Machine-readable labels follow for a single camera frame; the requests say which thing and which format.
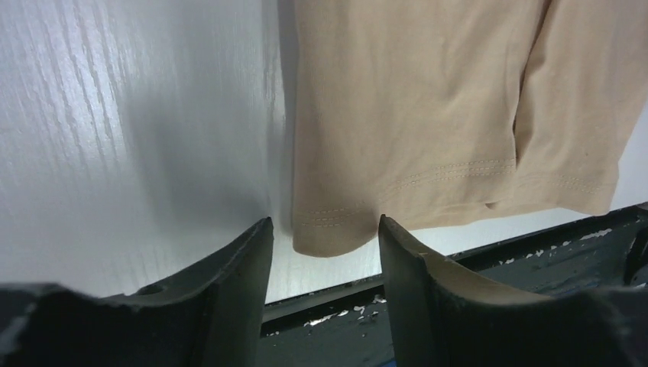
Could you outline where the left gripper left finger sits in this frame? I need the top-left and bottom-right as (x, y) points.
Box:
(1, 218), (274, 366)

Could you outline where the beige t shirt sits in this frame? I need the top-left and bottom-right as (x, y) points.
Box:
(293, 1), (647, 257)

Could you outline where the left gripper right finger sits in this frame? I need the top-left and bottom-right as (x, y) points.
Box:
(378, 216), (647, 366)

